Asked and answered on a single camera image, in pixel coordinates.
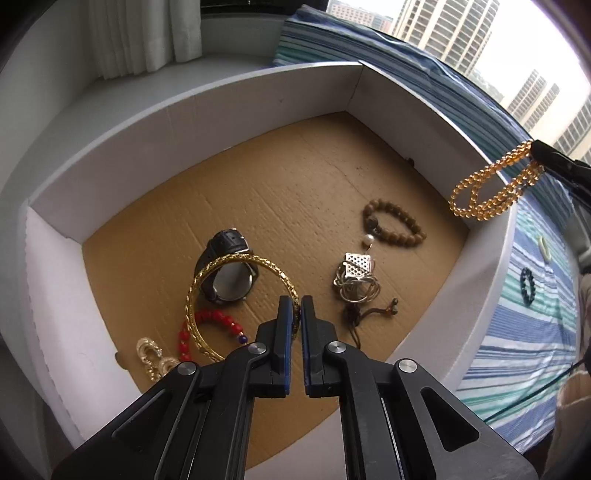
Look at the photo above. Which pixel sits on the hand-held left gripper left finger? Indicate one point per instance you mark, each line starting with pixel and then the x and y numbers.
pixel 287 341

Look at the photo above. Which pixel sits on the gold bangle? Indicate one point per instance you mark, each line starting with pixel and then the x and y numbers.
pixel 231 259

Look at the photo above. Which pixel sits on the white cardboard box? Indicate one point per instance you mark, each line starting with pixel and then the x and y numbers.
pixel 300 184

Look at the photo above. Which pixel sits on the pale green jade bangle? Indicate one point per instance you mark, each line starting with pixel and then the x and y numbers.
pixel 545 247

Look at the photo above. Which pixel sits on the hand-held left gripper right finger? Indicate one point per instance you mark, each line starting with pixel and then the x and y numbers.
pixel 305 350

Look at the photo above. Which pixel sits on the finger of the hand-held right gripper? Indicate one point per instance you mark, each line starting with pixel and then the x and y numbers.
pixel 561 164

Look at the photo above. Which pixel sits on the blue striped bed sheet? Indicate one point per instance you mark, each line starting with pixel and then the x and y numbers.
pixel 521 350

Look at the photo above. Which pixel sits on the high-rise buildings outside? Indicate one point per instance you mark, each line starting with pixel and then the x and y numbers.
pixel 443 27

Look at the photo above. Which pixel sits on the amber bead strand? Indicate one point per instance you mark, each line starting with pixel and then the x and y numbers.
pixel 461 189

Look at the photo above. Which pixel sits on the gold earring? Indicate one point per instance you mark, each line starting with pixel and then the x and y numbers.
pixel 147 347
pixel 164 367

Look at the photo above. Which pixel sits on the white curtain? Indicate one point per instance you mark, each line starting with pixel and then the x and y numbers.
pixel 138 37

